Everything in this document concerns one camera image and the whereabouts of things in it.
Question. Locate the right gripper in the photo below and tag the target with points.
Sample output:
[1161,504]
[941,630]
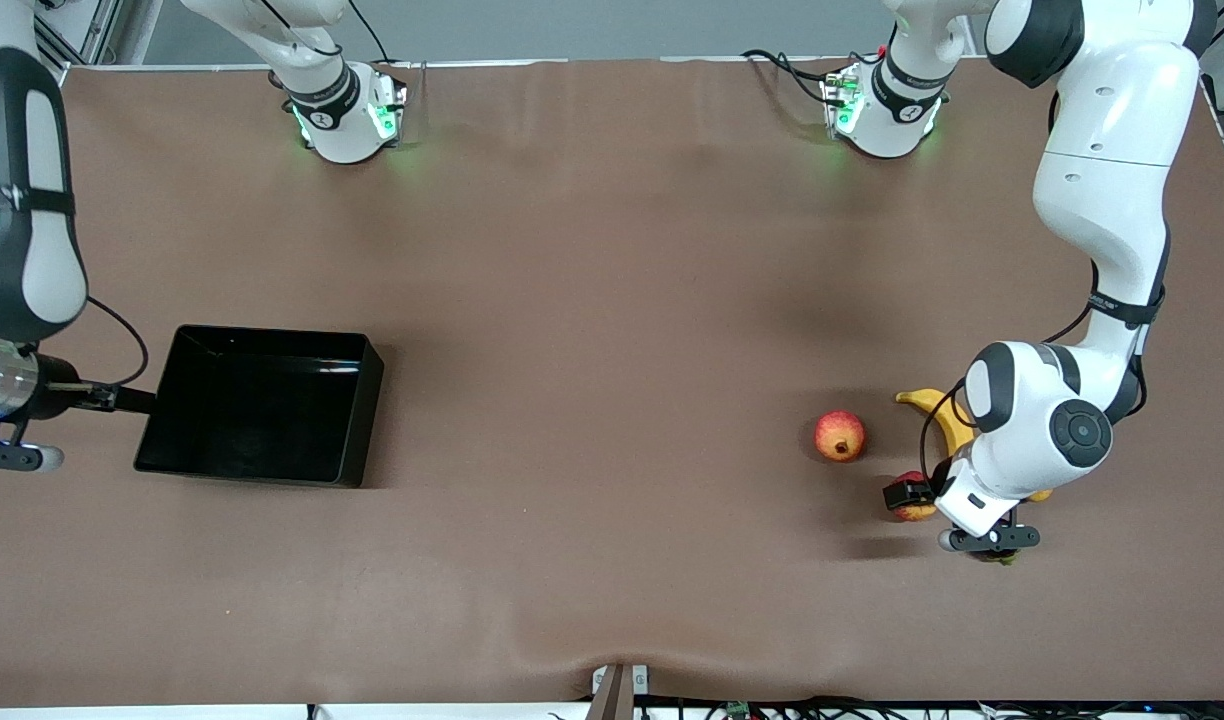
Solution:
[50,397]

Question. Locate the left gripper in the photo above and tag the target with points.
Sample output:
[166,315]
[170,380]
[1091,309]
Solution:
[908,493]

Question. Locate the red yellow apple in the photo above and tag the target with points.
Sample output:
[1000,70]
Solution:
[913,513]

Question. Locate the yellow banana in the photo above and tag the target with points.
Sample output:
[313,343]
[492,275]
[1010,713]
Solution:
[947,415]

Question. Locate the black plastic box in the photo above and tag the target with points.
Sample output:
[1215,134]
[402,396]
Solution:
[262,410]

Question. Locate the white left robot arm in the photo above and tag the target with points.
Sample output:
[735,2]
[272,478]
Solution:
[1102,200]

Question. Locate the red pomegranate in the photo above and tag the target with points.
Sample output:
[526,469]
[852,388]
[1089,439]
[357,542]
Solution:
[840,436]

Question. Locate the dark purple mangosteen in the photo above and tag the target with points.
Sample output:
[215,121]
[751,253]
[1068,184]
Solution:
[1000,558]

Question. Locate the brown table mat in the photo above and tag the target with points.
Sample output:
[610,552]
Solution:
[612,300]

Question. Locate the metal bracket with brown post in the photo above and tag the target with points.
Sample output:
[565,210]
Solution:
[619,695]

